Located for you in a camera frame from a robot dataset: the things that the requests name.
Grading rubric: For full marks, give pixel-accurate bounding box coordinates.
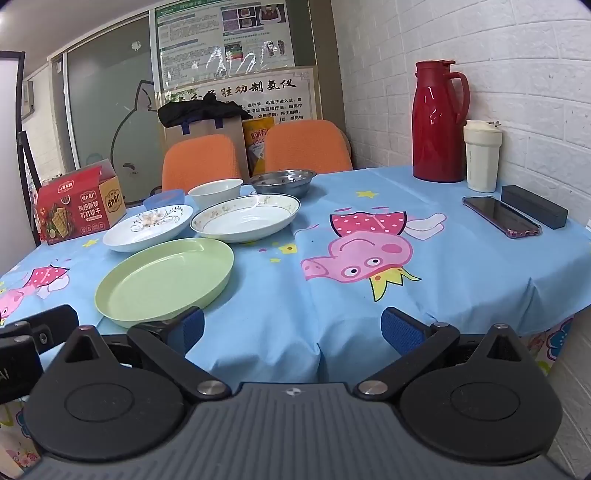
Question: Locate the orange chair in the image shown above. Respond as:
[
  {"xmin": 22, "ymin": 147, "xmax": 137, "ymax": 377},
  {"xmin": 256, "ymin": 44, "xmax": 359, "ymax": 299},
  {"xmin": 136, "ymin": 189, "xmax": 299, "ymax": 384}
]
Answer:
[
  {"xmin": 264, "ymin": 120, "xmax": 354, "ymax": 175},
  {"xmin": 161, "ymin": 135, "xmax": 250, "ymax": 193}
]

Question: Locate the white deep plate floral rim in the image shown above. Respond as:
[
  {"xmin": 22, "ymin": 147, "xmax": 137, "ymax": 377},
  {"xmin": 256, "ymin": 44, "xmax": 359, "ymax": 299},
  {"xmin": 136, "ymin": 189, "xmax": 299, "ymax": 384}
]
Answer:
[{"xmin": 190, "ymin": 194, "xmax": 302, "ymax": 244}]

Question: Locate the red snack box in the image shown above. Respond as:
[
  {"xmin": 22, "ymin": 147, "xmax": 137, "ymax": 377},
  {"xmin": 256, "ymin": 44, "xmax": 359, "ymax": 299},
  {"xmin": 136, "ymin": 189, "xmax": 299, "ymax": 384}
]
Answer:
[{"xmin": 34, "ymin": 159, "xmax": 127, "ymax": 245}]

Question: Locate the brown paper bag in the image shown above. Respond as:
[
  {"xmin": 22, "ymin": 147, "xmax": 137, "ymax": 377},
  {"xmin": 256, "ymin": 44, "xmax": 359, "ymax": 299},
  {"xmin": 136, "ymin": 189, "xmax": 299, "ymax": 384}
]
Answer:
[{"xmin": 164, "ymin": 115, "xmax": 252, "ymax": 181}]

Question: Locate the smartphone in clear case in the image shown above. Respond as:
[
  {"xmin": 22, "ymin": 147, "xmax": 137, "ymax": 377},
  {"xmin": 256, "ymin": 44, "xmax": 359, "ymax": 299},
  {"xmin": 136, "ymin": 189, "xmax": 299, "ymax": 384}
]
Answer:
[{"xmin": 462, "ymin": 196, "xmax": 542, "ymax": 240}]

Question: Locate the white plate with floral centre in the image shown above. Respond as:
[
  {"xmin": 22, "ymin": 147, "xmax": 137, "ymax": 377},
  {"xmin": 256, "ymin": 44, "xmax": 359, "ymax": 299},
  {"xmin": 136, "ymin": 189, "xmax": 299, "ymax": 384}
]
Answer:
[{"xmin": 102, "ymin": 203, "xmax": 195, "ymax": 253}]

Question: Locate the framed white text sign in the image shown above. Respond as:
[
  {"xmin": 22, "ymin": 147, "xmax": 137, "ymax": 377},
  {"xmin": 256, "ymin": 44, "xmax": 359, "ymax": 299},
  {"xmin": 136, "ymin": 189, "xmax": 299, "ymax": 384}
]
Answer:
[{"xmin": 164, "ymin": 67, "xmax": 319, "ymax": 137}]

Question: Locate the yellow packet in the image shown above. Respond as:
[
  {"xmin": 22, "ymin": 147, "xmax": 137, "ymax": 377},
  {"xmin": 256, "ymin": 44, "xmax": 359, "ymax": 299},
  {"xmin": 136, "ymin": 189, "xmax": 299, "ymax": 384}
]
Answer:
[{"xmin": 242, "ymin": 117, "xmax": 275, "ymax": 176}]

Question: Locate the red thermos jug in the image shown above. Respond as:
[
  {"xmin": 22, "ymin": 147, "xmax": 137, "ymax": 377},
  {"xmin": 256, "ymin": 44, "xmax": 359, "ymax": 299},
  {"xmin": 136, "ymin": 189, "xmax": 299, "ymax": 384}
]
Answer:
[{"xmin": 412, "ymin": 59, "xmax": 471, "ymax": 183}]

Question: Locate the floral table cover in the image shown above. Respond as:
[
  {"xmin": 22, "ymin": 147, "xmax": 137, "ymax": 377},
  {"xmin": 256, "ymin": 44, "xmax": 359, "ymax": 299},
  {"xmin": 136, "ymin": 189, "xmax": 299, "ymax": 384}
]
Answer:
[{"xmin": 522, "ymin": 314, "xmax": 574, "ymax": 376}]

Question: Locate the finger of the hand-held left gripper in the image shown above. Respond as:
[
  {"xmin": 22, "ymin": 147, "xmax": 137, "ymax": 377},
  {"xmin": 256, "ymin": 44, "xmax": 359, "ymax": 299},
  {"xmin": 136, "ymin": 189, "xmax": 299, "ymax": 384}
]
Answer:
[
  {"xmin": 0, "ymin": 320, "xmax": 31, "ymax": 341},
  {"xmin": 23, "ymin": 305, "xmax": 78, "ymax": 356}
]

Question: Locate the green bordered wall poster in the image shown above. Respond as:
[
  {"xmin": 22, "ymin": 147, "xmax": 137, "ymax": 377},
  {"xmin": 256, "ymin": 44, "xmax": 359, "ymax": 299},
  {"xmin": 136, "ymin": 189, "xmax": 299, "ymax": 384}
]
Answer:
[{"xmin": 154, "ymin": 0, "xmax": 296, "ymax": 88}]

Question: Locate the white tumbler cup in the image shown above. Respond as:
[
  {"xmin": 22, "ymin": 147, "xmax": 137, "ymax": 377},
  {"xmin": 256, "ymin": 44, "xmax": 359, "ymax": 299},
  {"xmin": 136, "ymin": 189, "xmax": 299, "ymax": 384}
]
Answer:
[{"xmin": 464, "ymin": 119, "xmax": 504, "ymax": 193}]

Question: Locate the small blue bowl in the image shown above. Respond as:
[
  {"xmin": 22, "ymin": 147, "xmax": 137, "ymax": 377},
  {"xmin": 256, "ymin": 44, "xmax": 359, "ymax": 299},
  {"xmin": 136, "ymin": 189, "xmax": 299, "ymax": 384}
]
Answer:
[{"xmin": 143, "ymin": 189, "xmax": 186, "ymax": 213}]

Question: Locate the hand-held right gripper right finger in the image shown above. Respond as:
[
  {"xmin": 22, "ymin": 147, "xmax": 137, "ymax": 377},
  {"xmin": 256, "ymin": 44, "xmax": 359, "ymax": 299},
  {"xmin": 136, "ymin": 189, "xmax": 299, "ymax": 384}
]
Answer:
[{"xmin": 355, "ymin": 307, "xmax": 527, "ymax": 400}]

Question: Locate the green plastic plate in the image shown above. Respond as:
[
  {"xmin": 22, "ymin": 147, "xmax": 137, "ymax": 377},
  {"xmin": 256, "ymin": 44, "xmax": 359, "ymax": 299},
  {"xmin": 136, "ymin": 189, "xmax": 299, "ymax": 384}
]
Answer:
[{"xmin": 95, "ymin": 237, "xmax": 235, "ymax": 329}]

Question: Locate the cartoon animal door sticker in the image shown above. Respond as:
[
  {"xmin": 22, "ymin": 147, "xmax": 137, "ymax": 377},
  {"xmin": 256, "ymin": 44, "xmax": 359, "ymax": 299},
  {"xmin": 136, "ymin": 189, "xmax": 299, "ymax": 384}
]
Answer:
[{"xmin": 111, "ymin": 80, "xmax": 163, "ymax": 204}]

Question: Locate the whiteboard stand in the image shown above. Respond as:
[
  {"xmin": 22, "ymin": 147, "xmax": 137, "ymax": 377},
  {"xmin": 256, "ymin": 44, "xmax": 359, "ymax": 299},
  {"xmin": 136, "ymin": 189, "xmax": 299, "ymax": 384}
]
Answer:
[{"xmin": 0, "ymin": 50, "xmax": 42, "ymax": 247}]

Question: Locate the white ceramic bowl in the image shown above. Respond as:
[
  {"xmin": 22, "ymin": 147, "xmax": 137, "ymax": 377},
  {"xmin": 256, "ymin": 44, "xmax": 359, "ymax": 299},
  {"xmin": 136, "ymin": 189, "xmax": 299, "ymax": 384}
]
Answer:
[{"xmin": 188, "ymin": 179, "xmax": 244, "ymax": 210}]

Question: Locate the stainless steel bowl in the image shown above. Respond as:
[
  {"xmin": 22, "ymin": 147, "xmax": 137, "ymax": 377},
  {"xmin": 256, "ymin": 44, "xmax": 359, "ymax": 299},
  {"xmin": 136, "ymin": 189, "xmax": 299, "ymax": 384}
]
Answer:
[{"xmin": 249, "ymin": 169, "xmax": 318, "ymax": 199}]

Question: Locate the black rectangular case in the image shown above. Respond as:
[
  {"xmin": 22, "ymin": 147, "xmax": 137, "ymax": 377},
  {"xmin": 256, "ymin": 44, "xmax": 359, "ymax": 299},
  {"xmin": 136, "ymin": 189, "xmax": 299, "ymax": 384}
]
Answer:
[{"xmin": 501, "ymin": 185, "xmax": 570, "ymax": 230}]

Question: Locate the black cloth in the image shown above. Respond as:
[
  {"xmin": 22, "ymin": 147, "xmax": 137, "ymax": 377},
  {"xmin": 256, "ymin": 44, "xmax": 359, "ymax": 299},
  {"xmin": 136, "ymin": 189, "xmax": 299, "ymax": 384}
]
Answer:
[{"xmin": 157, "ymin": 99, "xmax": 252, "ymax": 127}]

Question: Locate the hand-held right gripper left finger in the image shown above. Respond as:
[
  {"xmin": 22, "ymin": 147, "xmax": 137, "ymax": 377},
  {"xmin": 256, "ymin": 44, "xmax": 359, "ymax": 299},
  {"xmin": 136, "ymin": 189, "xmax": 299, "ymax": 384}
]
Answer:
[{"xmin": 58, "ymin": 307, "xmax": 232, "ymax": 400}]

